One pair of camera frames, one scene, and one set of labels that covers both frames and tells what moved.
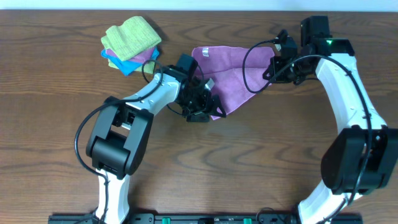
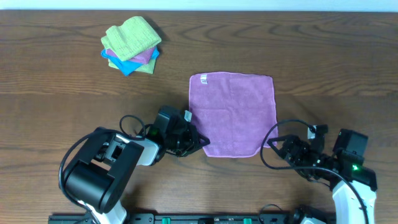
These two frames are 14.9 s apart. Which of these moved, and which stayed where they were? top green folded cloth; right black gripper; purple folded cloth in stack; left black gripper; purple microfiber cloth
Moved: left black gripper; right black gripper; purple microfiber cloth
Stayed: purple folded cloth in stack; top green folded cloth
